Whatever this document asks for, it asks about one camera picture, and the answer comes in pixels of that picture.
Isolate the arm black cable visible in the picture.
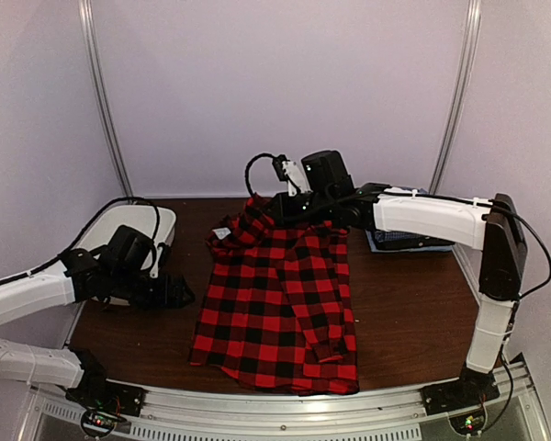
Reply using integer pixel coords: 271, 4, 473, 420
0, 196, 162, 290
243, 153, 281, 198

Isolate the aluminium corner post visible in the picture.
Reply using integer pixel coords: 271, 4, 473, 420
78, 0, 133, 197
429, 0, 482, 194

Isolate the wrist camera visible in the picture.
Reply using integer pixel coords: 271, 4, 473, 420
149, 243, 171, 278
272, 155, 310, 197

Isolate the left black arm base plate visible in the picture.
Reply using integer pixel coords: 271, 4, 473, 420
65, 381, 145, 417

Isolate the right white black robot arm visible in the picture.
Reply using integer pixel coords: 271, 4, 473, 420
271, 150, 527, 406

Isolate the circuit board with leds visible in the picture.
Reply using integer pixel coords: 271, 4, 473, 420
80, 411, 117, 437
449, 413, 487, 436

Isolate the left aluminium corner post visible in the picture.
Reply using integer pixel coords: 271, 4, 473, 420
78, 0, 133, 197

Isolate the white plastic bin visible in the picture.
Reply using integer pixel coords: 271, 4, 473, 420
73, 205, 177, 306

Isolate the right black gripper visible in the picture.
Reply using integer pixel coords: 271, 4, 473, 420
264, 190, 336, 227

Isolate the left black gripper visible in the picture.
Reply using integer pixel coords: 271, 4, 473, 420
110, 267, 195, 312

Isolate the red black plaid shirt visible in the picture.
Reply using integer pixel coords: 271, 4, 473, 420
189, 195, 360, 395

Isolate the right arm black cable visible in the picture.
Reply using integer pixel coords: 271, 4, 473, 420
243, 153, 281, 198

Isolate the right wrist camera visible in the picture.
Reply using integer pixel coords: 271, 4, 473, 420
272, 155, 310, 197

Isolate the blue checked folded shirt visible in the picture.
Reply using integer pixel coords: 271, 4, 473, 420
373, 230, 422, 243

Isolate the light blue folded shirt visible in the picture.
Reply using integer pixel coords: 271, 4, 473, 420
365, 230, 454, 254

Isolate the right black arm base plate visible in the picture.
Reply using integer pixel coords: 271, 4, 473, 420
421, 379, 500, 415

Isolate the right circuit board with leds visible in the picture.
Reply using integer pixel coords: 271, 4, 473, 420
449, 413, 487, 436

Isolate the right aluminium corner post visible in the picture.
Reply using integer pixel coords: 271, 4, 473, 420
429, 0, 482, 194

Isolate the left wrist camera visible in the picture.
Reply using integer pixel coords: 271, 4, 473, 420
149, 243, 171, 278

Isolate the left circuit board with leds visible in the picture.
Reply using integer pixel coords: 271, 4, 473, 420
80, 411, 117, 437

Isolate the aluminium front frame rail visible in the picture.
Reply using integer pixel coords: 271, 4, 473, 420
17, 362, 551, 441

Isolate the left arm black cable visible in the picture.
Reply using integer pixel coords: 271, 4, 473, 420
0, 196, 162, 290

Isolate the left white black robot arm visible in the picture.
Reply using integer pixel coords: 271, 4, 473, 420
0, 225, 195, 408

